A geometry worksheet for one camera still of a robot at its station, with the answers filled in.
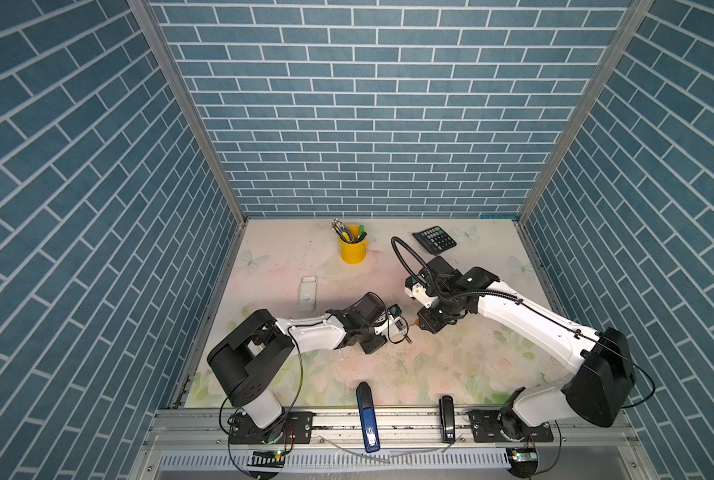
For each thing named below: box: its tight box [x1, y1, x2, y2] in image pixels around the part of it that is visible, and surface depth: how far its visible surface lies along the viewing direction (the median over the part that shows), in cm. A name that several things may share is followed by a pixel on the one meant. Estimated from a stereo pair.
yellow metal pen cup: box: [336, 236, 369, 265], surface depth 104 cm
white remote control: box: [299, 275, 318, 312], surface depth 98 cm
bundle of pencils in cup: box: [330, 218, 358, 243], surface depth 98 cm
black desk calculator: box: [412, 226, 457, 255], surface depth 114 cm
